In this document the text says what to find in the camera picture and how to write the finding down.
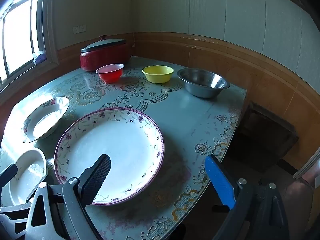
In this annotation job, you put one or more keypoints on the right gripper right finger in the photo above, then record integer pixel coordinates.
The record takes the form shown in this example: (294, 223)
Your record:
(255, 211)

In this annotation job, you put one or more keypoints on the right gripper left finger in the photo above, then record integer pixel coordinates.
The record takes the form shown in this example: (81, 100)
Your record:
(80, 192)

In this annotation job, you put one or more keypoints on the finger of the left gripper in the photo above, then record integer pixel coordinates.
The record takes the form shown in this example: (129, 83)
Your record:
(8, 174)

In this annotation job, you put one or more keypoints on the small white rose dish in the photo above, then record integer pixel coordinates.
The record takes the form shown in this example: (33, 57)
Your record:
(31, 170)

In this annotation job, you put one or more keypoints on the red-character floral deep plate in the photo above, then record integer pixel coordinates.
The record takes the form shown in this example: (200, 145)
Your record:
(44, 119)

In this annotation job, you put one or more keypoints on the large purple-rimmed floral plate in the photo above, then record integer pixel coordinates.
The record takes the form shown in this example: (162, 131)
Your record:
(131, 139)

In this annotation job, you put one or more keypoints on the red plastic bowl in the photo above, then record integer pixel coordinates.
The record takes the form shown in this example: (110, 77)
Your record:
(110, 73)

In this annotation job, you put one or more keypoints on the stainless steel bowl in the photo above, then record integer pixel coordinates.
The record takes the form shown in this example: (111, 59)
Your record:
(202, 83)

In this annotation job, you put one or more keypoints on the yellow plastic bowl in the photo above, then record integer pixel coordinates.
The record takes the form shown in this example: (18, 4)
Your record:
(158, 74)

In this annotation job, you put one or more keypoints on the floral plastic tablecloth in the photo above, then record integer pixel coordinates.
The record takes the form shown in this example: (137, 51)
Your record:
(192, 128)

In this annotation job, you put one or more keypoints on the blue-white item on sill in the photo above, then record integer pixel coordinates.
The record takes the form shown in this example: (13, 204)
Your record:
(39, 57)

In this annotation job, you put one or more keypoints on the red electric cooker pot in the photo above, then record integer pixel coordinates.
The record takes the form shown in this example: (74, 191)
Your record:
(92, 60)

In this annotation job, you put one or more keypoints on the grey cooker lid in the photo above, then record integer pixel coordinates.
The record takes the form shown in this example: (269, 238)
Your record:
(102, 43)

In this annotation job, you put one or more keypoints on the window with frame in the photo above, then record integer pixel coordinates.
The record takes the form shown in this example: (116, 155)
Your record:
(26, 27)

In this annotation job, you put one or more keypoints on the white wall socket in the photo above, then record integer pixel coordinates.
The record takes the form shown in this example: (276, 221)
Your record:
(79, 29)

